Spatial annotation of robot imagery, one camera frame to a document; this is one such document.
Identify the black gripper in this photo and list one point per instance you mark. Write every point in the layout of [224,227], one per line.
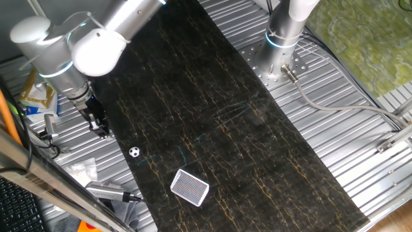
[96,111]

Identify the small black white soccer ball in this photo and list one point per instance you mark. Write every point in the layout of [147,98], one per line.
[134,151]

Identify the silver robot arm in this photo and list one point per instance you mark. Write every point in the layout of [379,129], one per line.
[96,51]

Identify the white mesh goal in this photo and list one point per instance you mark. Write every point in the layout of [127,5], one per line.
[190,187]

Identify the crumpled white tissue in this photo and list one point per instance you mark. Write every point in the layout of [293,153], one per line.
[82,170]

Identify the blue white tissue packet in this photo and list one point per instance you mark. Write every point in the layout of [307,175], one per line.
[38,113]

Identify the orange pole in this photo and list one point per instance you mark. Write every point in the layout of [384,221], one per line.
[8,119]

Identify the orange emergency stop button box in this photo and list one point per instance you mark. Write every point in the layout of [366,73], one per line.
[85,228]

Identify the black keyboard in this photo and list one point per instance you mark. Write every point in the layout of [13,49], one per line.
[19,209]

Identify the black marble pattern mat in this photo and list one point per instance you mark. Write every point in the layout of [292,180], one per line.
[225,145]

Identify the green marble pattern sheet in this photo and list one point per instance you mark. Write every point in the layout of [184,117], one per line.
[360,38]

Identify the camera stand bracket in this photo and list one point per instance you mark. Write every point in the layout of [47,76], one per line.
[64,149]

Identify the grey camera on stand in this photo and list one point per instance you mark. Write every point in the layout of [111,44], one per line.
[51,125]

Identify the silver camera with black plug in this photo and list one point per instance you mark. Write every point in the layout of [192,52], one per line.
[103,190]

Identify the metal frame beam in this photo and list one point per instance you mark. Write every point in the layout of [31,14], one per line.
[48,187]

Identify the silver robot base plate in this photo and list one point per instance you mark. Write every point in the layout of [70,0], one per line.
[254,58]

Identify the aluminium frame bar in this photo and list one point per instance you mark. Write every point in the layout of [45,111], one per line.
[396,138]
[404,108]

